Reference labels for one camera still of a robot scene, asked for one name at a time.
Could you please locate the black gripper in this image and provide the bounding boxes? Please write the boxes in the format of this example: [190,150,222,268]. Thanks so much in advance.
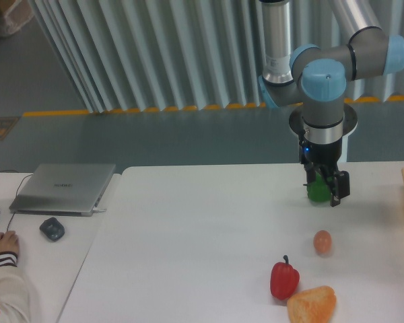
[299,139,350,207]

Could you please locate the grey folding screen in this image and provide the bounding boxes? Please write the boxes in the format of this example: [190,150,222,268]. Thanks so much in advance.
[26,0,404,113]

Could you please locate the brown egg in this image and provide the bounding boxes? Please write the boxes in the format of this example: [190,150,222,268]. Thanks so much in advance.
[313,230,332,254]

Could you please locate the green bell pepper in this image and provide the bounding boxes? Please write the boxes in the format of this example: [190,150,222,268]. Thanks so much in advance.
[304,173,331,203]

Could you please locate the forearm in cream sleeve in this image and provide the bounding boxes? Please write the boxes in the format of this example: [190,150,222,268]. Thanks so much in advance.
[0,252,31,322]

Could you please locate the dark grey small case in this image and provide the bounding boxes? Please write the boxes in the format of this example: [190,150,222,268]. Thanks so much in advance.
[39,217,65,242]

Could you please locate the orange bread piece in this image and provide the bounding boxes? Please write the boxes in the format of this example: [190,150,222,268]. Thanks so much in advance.
[287,285,337,323]

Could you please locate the silver closed laptop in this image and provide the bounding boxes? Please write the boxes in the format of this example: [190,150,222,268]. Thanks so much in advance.
[9,164,116,216]

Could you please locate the person's hand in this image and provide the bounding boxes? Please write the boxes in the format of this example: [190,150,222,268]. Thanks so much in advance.
[0,231,20,256]

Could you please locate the black mouse cable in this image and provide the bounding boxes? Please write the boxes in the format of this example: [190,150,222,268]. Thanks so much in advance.
[0,170,33,233]

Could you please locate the red bell pepper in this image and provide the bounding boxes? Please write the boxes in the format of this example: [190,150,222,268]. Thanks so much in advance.
[270,255,300,300]

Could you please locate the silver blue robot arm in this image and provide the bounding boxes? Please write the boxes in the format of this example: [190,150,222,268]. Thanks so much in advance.
[259,1,404,206]

